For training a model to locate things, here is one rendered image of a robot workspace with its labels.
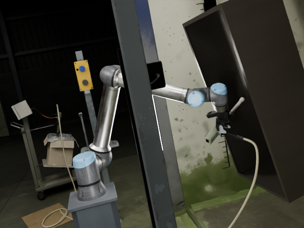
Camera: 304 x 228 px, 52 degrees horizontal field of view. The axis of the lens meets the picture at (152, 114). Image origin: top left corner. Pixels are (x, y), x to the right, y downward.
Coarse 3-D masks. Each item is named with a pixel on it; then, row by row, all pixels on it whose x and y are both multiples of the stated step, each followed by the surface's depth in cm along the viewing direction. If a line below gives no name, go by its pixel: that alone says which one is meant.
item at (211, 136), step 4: (240, 100) 226; (236, 104) 224; (236, 108) 222; (232, 112) 216; (224, 128) 207; (212, 132) 205; (216, 132) 205; (228, 132) 203; (232, 132) 203; (208, 136) 203; (212, 136) 203; (216, 136) 206; (228, 136) 204; (232, 136) 201; (236, 136) 200; (240, 136) 199; (208, 140) 203; (212, 140) 203
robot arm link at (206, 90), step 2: (194, 88) 192; (196, 88) 192; (198, 88) 190; (200, 88) 190; (202, 88) 190; (204, 88) 189; (206, 88) 189; (208, 88) 188; (204, 90) 188; (206, 90) 187; (208, 90) 187; (204, 92) 185; (206, 92) 187; (208, 92) 187; (206, 94) 187; (208, 94) 187; (206, 96) 187; (208, 96) 187; (206, 98) 187; (208, 98) 187; (206, 100) 189; (208, 100) 188; (210, 100) 188
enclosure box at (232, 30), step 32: (256, 0) 166; (192, 32) 221; (224, 32) 227; (256, 32) 167; (288, 32) 172; (224, 64) 229; (256, 64) 169; (288, 64) 174; (256, 96) 171; (288, 96) 176; (256, 128) 241; (288, 128) 178; (288, 160) 180; (288, 192) 182
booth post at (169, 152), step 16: (144, 0) 263; (144, 16) 264; (144, 32) 266; (144, 48) 267; (160, 112) 276; (160, 128) 277; (176, 160) 284; (176, 176) 285; (176, 192) 287; (176, 208) 288
